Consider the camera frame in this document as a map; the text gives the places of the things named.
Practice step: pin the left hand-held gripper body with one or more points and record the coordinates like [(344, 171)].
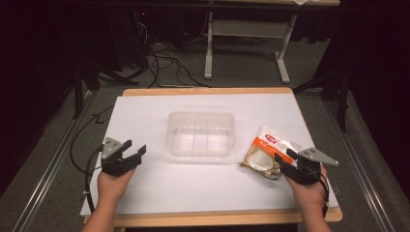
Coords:
[(111, 158)]

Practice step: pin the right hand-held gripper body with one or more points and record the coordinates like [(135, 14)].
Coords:
[(309, 166)]

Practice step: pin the orange and white snack packet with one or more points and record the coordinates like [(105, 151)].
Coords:
[(266, 151)]

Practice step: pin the clear plastic container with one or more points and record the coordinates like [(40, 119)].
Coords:
[(200, 134)]

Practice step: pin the person's right hand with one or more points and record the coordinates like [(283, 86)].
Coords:
[(307, 191)]

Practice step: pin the person's left hand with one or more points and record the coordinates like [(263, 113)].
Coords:
[(112, 188)]

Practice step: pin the white paper sheet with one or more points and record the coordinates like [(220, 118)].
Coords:
[(199, 180)]

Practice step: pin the black metal stand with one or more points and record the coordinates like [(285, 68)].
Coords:
[(335, 90)]

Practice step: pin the metal floor rail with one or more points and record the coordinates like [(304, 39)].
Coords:
[(357, 167), (48, 167)]

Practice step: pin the white metal desk frame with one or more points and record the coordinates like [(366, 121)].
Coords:
[(248, 30)]

